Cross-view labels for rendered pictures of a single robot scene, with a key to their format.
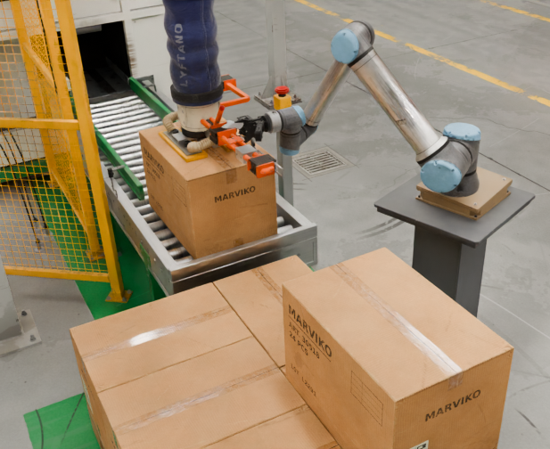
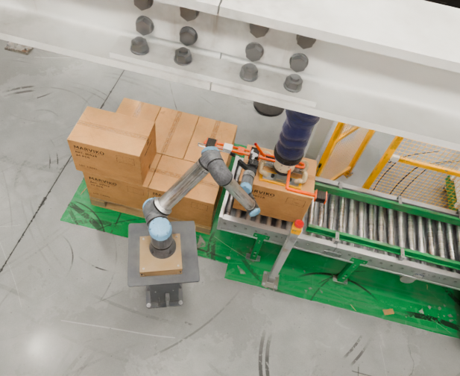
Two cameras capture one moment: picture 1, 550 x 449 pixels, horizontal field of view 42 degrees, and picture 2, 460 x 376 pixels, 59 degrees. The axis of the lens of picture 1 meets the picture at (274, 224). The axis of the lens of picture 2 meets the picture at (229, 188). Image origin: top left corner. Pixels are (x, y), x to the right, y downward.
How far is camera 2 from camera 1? 4.19 m
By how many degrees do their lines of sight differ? 80
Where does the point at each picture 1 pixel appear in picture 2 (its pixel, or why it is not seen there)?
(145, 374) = (195, 127)
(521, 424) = (101, 264)
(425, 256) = not seen: hidden behind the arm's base
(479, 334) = (80, 137)
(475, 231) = (135, 231)
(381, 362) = (100, 113)
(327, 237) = (279, 318)
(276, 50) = not seen: outside the picture
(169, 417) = (172, 122)
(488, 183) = (148, 260)
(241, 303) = not seen: hidden behind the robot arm
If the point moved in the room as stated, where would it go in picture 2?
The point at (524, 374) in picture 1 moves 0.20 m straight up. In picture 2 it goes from (114, 293) to (111, 284)
